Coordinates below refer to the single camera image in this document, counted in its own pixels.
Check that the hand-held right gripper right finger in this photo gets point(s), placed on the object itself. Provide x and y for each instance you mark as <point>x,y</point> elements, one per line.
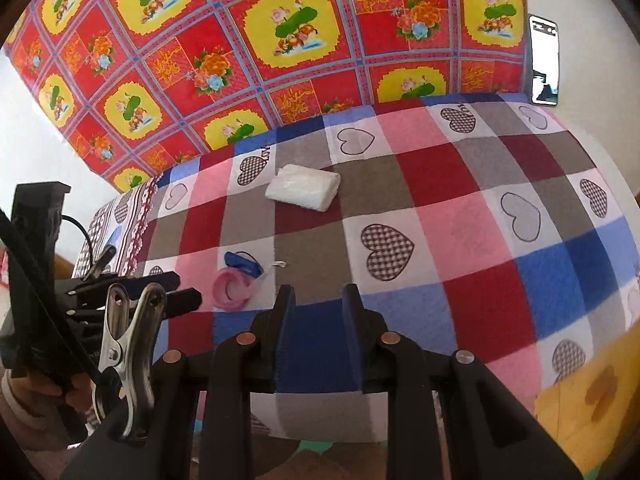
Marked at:
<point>356,355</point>

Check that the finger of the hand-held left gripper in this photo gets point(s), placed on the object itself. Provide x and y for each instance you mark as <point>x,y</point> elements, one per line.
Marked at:
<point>150,281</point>
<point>180,300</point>

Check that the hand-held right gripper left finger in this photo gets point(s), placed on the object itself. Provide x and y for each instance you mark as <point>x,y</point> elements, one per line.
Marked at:
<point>281,355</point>

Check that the person's left hand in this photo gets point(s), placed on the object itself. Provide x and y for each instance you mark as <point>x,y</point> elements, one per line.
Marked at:
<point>80,392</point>

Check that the small blue item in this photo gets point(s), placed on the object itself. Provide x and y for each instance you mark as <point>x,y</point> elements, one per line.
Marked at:
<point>240,262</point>

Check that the small clear plastic bag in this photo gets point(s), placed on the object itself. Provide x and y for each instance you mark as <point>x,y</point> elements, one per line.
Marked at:
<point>260,285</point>

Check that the green foam mat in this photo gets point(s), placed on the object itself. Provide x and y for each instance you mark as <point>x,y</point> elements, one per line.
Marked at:
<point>350,446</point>

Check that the white soft pack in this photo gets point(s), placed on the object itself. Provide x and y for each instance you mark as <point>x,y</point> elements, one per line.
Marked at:
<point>305,187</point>

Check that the patchwork heart bedsheet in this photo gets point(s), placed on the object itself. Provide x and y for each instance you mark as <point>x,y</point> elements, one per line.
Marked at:
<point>450,210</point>

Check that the red floral cloth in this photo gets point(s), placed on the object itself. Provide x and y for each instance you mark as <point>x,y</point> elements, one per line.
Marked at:
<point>300,60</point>

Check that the smartphone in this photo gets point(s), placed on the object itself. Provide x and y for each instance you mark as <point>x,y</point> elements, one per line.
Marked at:
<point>542,50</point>

